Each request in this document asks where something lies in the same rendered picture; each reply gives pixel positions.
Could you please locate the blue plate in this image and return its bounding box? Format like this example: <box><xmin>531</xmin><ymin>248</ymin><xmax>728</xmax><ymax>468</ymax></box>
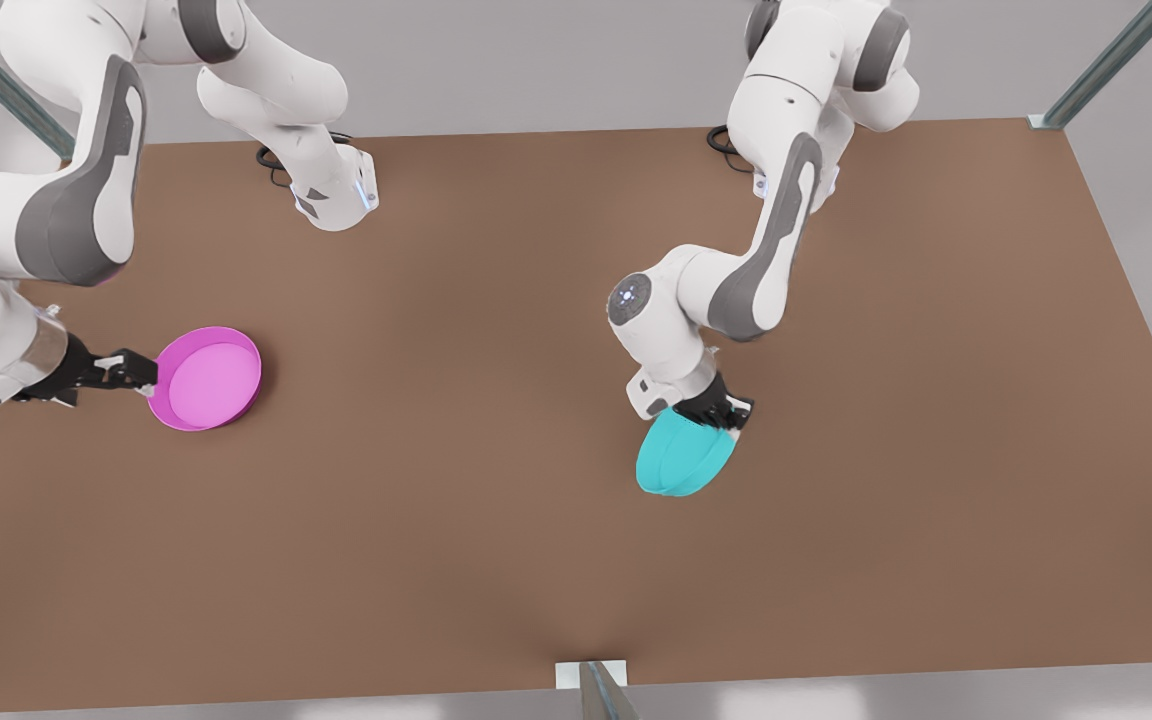
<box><xmin>636</xmin><ymin>410</ymin><xmax>739</xmax><ymax>498</ymax></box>

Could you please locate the black cable loop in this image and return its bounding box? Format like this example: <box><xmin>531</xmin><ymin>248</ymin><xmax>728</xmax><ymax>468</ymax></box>
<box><xmin>707</xmin><ymin>125</ymin><xmax>755</xmax><ymax>174</ymax></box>
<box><xmin>256</xmin><ymin>132</ymin><xmax>355</xmax><ymax>189</ymax></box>

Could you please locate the pink plate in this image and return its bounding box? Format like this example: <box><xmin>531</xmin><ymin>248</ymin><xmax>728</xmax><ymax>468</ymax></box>
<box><xmin>147</xmin><ymin>326</ymin><xmax>263</xmax><ymax>432</ymax></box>

